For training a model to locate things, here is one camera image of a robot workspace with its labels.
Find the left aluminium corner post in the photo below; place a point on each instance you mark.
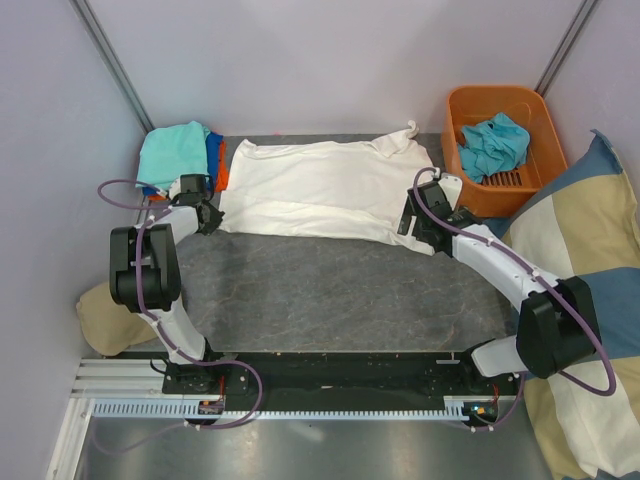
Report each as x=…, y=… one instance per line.
x=109, y=56

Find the orange plastic basket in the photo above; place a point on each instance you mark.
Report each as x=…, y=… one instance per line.
x=502, y=194

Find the right aluminium corner post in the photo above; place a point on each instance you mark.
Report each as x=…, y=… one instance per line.
x=576, y=27

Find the folded mint green t shirt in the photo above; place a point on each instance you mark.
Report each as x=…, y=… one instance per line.
x=169, y=152

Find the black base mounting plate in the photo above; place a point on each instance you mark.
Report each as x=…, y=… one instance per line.
x=337, y=382

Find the folded orange t shirt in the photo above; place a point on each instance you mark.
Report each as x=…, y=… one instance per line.
x=221, y=179

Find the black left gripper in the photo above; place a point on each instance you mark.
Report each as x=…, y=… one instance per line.
x=215, y=222

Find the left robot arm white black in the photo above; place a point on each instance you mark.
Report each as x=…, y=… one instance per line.
x=144, y=271

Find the blue beige checked pillow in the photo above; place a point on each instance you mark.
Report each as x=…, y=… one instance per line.
x=584, y=224

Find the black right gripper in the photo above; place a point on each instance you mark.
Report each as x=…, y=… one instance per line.
x=406, y=222

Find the aluminium corner post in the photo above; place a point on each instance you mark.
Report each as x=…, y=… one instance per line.
x=109, y=56
x=576, y=27

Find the crumpled teal t shirt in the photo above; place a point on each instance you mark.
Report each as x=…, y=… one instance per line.
x=493, y=146

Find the folded blue t shirt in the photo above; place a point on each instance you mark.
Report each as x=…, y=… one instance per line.
x=212, y=157

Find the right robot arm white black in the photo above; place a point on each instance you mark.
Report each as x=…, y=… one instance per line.
x=557, y=324

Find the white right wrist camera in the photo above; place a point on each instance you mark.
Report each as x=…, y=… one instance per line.
x=452, y=188

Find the white printed t shirt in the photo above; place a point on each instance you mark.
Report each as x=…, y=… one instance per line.
x=354, y=190

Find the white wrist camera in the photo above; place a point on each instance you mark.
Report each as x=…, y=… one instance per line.
x=173, y=190
x=452, y=188

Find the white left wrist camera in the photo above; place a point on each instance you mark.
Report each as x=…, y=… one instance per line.
x=173, y=190

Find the slotted white cable duct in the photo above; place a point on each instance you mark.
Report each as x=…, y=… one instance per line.
x=454, y=409

